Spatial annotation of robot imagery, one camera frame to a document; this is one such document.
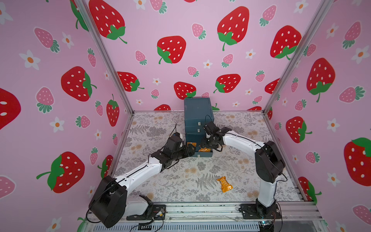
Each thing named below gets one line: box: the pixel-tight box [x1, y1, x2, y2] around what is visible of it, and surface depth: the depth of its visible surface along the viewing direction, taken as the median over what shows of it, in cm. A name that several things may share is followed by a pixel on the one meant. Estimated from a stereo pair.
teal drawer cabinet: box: [184, 97, 215, 158], surface depth 95 cm
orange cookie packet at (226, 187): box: [216, 175, 234, 193], surface depth 85 cm
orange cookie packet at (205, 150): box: [198, 147, 212, 153], surface depth 97 cm
